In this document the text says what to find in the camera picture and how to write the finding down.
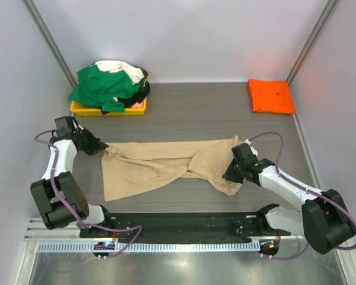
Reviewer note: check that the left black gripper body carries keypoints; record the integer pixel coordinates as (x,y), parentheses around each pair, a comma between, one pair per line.
(88,141)

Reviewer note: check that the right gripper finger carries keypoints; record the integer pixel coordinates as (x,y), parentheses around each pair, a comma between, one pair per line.
(236,179)
(229,173)

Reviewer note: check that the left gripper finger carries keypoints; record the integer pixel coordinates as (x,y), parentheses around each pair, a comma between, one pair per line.
(100,145)
(92,152)

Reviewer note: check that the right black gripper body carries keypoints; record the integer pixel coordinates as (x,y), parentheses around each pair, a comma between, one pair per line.
(237,171)

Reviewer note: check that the beige t shirt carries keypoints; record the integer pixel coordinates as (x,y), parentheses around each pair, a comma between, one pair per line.
(134,168)

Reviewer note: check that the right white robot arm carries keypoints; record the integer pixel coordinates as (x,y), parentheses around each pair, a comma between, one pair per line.
(321,217)

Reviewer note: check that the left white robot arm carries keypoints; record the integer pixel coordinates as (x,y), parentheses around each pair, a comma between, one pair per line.
(58,197)

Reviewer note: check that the yellow plastic bin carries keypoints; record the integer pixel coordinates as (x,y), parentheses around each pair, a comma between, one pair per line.
(81,110)

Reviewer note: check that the green t shirt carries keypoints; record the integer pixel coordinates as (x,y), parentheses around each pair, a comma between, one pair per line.
(97,89)

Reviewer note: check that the pink garment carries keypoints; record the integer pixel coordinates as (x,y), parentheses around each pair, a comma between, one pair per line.
(137,105)

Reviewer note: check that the black t shirt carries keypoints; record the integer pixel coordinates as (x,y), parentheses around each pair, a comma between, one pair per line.
(141,93)

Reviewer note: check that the folded orange t shirt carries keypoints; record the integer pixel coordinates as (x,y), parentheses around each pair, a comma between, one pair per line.
(270,97)

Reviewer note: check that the white t shirt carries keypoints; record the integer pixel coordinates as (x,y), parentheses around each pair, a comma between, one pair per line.
(134,73)

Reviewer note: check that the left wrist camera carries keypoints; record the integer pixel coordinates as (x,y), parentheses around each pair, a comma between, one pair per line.
(78,126)

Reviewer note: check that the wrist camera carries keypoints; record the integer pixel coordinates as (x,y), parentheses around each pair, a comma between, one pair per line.
(250,145)
(78,126)

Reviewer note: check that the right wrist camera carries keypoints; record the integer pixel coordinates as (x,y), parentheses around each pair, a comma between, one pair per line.
(250,145)

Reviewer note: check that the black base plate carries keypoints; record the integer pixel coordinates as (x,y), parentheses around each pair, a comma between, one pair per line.
(196,228)

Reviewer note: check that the slotted cable duct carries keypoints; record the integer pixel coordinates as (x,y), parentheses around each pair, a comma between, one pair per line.
(88,246)

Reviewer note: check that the left aluminium frame post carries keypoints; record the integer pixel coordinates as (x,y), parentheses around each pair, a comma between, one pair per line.
(46,35)

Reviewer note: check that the aluminium frame post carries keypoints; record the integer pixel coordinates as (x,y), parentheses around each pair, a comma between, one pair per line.
(316,31)
(46,35)

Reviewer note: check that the right aluminium frame post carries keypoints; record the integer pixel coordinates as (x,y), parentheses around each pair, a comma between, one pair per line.
(316,31)

